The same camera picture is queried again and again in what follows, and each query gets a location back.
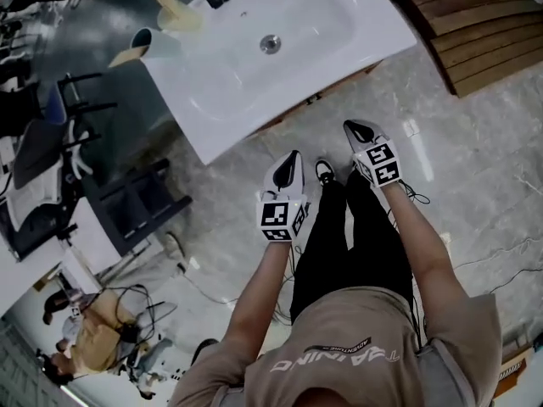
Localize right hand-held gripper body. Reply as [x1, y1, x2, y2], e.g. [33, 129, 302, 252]
[351, 137, 404, 190]

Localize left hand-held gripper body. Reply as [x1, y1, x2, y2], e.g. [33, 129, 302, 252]
[255, 188, 311, 243]

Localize person's left forearm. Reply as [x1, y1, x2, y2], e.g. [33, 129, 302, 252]
[227, 238, 296, 347]

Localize person's right forearm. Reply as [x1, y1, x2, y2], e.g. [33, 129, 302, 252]
[379, 182, 458, 292]

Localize wooden sink cabinet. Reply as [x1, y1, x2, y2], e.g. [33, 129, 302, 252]
[256, 57, 388, 134]

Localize person's black and white shoe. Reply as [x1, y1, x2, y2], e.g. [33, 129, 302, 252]
[314, 159, 336, 187]

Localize person's black trousers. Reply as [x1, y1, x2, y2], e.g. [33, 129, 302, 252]
[290, 171, 415, 326]

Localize white ceramic sink basin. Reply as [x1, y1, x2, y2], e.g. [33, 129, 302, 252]
[143, 0, 419, 167]

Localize wooden slatted platform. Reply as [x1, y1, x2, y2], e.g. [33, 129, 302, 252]
[385, 0, 543, 98]

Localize person's beige t-shirt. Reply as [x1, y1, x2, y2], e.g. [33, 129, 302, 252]
[169, 288, 504, 407]

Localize white cup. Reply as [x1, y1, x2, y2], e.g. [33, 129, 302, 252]
[130, 27, 188, 61]

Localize wooden stick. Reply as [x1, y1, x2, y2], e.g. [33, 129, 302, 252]
[108, 47, 149, 68]

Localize white mesh chair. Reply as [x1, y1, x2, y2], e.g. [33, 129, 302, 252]
[3, 159, 94, 239]

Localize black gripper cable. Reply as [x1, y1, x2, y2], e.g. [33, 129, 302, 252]
[398, 179, 432, 206]

